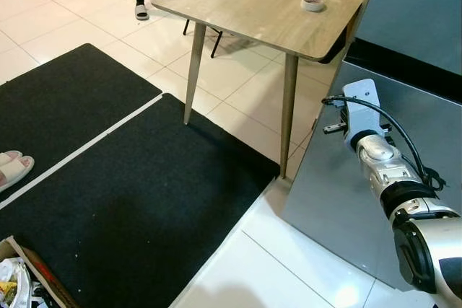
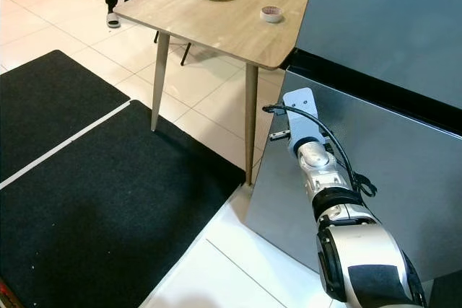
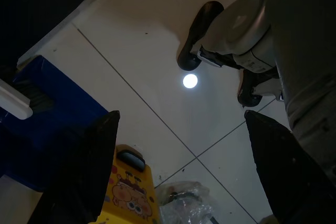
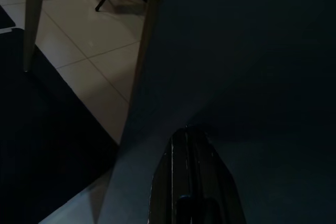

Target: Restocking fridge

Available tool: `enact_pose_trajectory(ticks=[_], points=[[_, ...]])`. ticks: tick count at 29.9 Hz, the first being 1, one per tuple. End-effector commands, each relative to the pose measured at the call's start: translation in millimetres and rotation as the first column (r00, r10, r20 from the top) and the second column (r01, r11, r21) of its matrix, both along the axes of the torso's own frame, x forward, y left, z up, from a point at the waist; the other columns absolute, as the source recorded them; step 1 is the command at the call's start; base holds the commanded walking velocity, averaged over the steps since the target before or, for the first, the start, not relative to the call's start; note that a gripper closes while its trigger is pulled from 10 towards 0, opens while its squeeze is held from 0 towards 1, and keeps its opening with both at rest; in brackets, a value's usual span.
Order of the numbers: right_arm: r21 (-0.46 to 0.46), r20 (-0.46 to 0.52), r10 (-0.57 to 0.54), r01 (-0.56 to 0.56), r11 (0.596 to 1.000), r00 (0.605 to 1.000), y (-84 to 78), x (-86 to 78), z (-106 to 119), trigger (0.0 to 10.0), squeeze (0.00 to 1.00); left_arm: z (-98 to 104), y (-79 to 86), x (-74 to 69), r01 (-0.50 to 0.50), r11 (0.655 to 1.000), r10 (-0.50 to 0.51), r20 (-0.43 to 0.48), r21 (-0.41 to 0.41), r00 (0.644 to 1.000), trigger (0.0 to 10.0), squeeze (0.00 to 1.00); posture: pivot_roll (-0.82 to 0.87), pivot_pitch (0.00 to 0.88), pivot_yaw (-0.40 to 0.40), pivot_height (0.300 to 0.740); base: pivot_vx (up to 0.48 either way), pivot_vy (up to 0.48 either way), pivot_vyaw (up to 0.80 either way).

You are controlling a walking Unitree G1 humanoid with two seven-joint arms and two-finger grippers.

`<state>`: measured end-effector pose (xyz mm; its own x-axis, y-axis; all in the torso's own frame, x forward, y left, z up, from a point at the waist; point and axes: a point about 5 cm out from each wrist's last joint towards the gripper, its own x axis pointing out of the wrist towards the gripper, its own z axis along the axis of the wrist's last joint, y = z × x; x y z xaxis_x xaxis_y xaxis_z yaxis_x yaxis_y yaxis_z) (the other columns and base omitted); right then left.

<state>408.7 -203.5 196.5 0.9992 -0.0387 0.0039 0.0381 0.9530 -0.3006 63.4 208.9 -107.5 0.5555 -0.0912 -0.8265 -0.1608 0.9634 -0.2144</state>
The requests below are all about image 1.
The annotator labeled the black floor mat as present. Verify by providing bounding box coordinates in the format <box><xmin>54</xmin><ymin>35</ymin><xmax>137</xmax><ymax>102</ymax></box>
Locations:
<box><xmin>0</xmin><ymin>43</ymin><xmax>162</xmax><ymax>202</ymax></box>
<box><xmin>0</xmin><ymin>94</ymin><xmax>281</xmax><ymax>308</ymax></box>

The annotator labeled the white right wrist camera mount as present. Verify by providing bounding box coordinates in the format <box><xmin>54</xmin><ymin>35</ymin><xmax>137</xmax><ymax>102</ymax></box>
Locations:
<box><xmin>341</xmin><ymin>79</ymin><xmax>388</xmax><ymax>151</ymax></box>

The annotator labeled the light wooden table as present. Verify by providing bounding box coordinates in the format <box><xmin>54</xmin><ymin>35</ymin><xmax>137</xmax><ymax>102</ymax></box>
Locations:
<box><xmin>152</xmin><ymin>0</ymin><xmax>383</xmax><ymax>179</ymax></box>

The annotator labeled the white plastic bag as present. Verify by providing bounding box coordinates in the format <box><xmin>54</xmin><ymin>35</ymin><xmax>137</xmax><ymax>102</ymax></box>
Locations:
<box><xmin>0</xmin><ymin>258</ymin><xmax>33</xmax><ymax>308</ymax></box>

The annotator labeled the steel fridge main door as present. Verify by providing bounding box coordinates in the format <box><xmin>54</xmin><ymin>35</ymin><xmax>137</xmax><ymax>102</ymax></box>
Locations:
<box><xmin>282</xmin><ymin>38</ymin><xmax>462</xmax><ymax>294</ymax></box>

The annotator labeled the white floor tape strip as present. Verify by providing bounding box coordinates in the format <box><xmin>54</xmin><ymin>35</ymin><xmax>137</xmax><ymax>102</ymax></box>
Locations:
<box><xmin>0</xmin><ymin>93</ymin><xmax>167</xmax><ymax>211</ymax></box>

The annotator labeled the pale pink slipper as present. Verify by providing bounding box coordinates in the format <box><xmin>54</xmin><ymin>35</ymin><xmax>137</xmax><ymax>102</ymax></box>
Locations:
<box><xmin>0</xmin><ymin>151</ymin><xmax>25</xmax><ymax>170</ymax></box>
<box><xmin>0</xmin><ymin>155</ymin><xmax>35</xmax><ymax>194</ymax></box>

